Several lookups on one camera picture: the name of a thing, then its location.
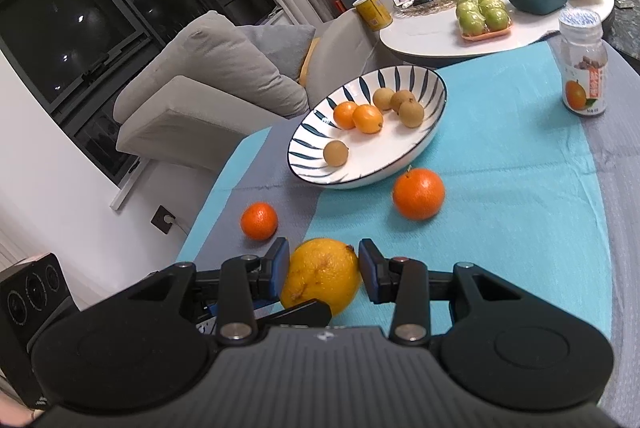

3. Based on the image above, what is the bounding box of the black wall outlet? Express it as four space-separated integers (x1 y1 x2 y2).
151 205 177 235

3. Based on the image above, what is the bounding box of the white black striped bowl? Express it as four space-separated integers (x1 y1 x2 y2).
287 65 447 190

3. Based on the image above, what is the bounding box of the yellow can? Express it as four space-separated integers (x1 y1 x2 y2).
353 0 394 32

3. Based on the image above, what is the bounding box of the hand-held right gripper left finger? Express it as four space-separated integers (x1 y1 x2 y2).
115 237 292 344

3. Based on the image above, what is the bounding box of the yellow pillow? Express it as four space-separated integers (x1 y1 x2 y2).
297 37 321 84

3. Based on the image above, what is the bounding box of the black speaker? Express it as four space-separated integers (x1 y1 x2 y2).
0 252 81 409

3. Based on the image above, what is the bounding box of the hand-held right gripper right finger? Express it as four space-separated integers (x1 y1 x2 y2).
358 238 531 345

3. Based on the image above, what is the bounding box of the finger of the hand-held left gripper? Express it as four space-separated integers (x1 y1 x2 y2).
252 299 333 331

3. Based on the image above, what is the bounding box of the dark marble round table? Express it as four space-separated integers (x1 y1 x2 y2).
602 0 640 74

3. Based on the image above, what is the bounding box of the large yellow lemon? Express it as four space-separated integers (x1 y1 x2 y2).
279 238 363 316

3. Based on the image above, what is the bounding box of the tray of green apples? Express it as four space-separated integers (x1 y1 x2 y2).
455 0 514 44

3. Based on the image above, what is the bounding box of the deep orange mandarin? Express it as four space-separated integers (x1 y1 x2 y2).
240 202 279 241
392 165 446 221

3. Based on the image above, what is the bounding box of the blue grey tablecloth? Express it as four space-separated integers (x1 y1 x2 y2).
177 33 640 428

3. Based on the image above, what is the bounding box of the grey throw pillow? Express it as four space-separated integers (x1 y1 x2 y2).
239 24 317 82

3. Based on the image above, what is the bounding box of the plastic vitamin bottle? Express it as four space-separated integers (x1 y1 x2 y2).
557 7 608 115

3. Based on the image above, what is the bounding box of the grey sofa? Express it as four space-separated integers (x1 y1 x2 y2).
112 11 396 174

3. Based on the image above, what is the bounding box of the dark framed window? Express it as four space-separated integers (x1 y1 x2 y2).
0 0 281 186

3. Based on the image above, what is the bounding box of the white round coffee table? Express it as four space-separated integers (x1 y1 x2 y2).
380 0 615 64

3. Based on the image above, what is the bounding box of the person's left forearm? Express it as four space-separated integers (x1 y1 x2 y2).
0 395 36 428

